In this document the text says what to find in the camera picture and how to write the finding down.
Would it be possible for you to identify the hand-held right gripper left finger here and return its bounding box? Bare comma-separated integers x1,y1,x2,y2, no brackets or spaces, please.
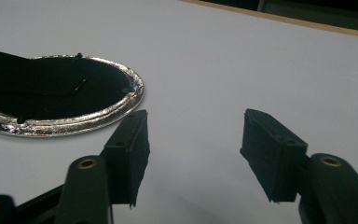
101,108,152,208

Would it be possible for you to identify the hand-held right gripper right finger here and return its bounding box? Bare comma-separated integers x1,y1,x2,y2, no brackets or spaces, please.
240,108,309,203

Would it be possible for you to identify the white table board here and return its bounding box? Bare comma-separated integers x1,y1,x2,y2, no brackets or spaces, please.
0,0,358,224

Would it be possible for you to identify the wooden table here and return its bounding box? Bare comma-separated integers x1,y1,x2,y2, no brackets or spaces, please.
180,0,358,40

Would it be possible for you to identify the dark cloth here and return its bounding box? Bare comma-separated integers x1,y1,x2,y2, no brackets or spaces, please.
0,50,88,96

